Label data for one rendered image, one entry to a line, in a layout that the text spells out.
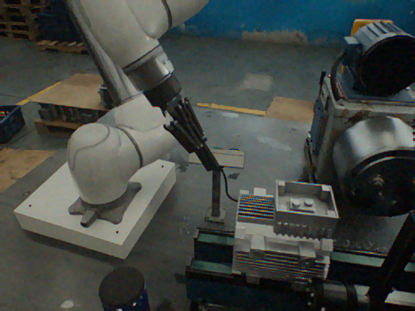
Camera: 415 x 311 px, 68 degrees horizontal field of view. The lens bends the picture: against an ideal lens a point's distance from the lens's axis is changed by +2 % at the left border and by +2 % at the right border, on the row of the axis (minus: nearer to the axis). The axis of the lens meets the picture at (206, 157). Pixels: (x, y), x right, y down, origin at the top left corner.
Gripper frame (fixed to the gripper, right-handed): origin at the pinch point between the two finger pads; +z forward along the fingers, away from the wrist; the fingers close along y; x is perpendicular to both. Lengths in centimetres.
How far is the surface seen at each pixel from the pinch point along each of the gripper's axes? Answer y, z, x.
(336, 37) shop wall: 543, 157, -61
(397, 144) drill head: 17.2, 25.0, -39.3
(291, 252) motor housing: -14.1, 20.3, -12.0
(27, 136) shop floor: 166, -2, 243
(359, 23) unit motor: 72, 9, -45
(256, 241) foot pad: -13.6, 15.8, -6.2
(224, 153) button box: 17.3, 10.2, 3.5
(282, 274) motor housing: -15.0, 25.6, -7.9
